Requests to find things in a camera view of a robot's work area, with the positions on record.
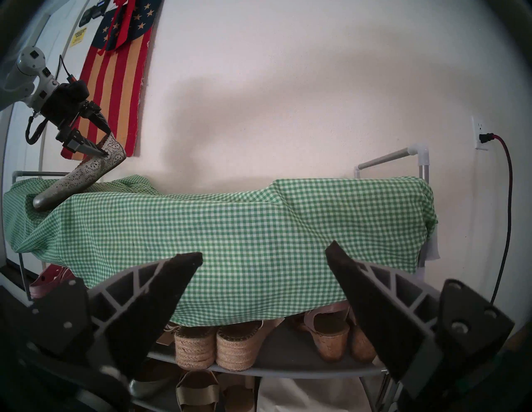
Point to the silver perforated shoe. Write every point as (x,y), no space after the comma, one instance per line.
(83,178)

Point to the red glitter bow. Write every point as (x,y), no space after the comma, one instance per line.
(124,25)

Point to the tan cork wedge sandal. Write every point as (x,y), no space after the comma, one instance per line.
(361,344)
(330,344)

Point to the green gingham cloth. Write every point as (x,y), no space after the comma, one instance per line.
(249,249)

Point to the white cloth bag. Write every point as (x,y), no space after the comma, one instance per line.
(311,394)

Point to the black keypad with display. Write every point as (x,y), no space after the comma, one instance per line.
(99,9)

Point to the black wall keypad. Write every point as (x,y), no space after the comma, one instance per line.
(86,16)

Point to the jute espadrille wedge shoe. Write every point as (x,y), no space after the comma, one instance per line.
(239,348)
(194,349)

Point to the white wall outlet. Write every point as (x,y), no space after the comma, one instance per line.
(478,128)

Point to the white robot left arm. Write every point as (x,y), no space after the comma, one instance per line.
(25,66)

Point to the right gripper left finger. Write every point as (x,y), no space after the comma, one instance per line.
(137,307)

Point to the red tan striped flag hanging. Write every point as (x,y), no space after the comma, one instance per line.
(124,83)

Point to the grey metal shoe rack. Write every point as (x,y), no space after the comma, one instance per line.
(291,353)

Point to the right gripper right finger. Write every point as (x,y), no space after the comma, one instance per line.
(374,299)

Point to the white panel door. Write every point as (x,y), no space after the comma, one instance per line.
(54,37)

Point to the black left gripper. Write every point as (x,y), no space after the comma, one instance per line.
(64,104)

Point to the shiny silver flat shoe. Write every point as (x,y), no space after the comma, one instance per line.
(145,388)

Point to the pink clog shoe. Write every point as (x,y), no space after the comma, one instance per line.
(50,282)

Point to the yellow garage door sticker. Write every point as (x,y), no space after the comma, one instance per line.
(79,36)

